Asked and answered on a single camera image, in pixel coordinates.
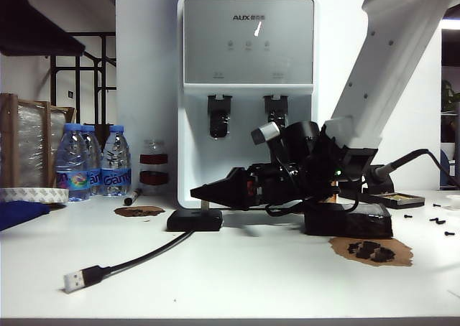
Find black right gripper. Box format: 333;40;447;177
190;162;306;209

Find black rectangular box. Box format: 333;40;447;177
304;202;393;239

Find black USB hub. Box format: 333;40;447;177
167;210;223;233

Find black dispenser tap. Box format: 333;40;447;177
262;95;289;129
206;95;233;140

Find clear jar red bands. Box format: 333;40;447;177
138;139;169;195

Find small brown paper patch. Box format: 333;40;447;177
113;205;166;219

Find black marker pen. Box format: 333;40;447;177
123;188;142;207

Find water bottle blue label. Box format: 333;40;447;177
81;124;104;197
100;125;131;197

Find white water dispenser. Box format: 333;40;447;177
176;0;320;210

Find water bottle colourful label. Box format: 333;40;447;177
54;123;91;202

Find black stair railing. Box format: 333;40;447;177
49;32;116;126

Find large brown paper patch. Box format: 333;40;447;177
328;236;413;268

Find black soldering iron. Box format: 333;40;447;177
366;148;460;190

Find white tape roll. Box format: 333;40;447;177
0;187;69;205

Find blue cloth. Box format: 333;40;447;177
0;200;51;233

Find black USB cable with plug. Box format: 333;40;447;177
63;230;195;294

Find wooden frame with plastic wrap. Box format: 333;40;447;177
0;93;77;190

